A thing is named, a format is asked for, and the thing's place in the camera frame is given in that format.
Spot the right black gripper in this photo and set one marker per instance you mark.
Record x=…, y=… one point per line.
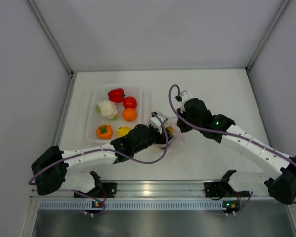
x=183, y=128

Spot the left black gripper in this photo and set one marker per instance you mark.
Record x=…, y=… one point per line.
x=161, y=140

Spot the small yellow fake fruit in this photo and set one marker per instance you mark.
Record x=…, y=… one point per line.
x=169, y=128

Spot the clear zip top bag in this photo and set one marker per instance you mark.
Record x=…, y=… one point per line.
x=178, y=140

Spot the fake yellow lemon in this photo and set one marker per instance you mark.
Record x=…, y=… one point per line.
x=122, y=131

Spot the fake orange fruit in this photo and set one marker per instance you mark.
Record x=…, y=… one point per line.
x=129, y=114

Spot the fake red tomato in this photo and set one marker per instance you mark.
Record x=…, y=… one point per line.
x=130, y=102

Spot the fake orange bell pepper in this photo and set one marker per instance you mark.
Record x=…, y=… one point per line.
x=104, y=132

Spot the fake white cauliflower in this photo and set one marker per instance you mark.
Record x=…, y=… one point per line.
x=107, y=109

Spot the fake red bell pepper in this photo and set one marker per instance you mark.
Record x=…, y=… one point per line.
x=116, y=95

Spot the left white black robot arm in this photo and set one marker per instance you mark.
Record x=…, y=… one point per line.
x=74, y=170

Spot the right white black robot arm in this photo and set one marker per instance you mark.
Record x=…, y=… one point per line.
x=278, y=178

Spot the white plastic basket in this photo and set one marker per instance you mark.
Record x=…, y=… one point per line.
x=94, y=119

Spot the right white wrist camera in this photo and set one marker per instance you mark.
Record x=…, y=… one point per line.
x=184, y=96

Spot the aluminium mounting rail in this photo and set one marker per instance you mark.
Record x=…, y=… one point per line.
x=148, y=190

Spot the white slotted cable duct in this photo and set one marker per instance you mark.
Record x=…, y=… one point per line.
x=89, y=205

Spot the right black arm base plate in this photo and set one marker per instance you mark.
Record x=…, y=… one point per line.
x=215, y=190

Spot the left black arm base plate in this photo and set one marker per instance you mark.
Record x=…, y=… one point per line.
x=92, y=190

